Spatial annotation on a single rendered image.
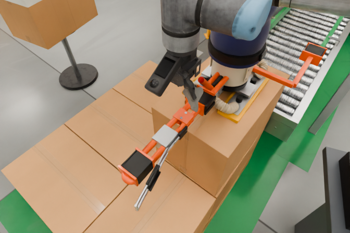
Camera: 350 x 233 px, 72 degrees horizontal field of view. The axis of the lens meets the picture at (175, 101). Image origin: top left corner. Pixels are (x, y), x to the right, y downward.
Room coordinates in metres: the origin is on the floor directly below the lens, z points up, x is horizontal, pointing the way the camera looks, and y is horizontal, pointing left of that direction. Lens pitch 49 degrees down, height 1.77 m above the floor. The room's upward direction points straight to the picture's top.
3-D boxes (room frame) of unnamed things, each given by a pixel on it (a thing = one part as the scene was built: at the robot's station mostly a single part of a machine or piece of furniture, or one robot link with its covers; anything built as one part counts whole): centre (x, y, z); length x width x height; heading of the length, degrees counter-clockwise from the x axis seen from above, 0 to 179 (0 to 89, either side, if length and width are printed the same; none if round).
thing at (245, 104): (0.76, -0.32, 0.97); 0.34 x 0.10 x 0.05; 143
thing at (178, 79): (0.51, -0.02, 1.36); 0.09 x 0.08 x 0.12; 142
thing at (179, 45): (0.50, -0.01, 1.44); 0.10 x 0.09 x 0.05; 52
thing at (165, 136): (0.45, 0.03, 1.07); 0.07 x 0.07 x 0.04; 53
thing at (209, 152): (0.80, -0.24, 0.74); 0.60 x 0.40 x 0.40; 141
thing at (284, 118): (1.08, -0.46, 0.58); 0.70 x 0.03 x 0.06; 52
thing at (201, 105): (0.62, -0.10, 1.07); 0.10 x 0.08 x 0.06; 53
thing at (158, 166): (0.35, 0.03, 1.07); 0.31 x 0.03 x 0.05; 155
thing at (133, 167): (0.35, 0.12, 1.07); 0.08 x 0.07 x 0.05; 143
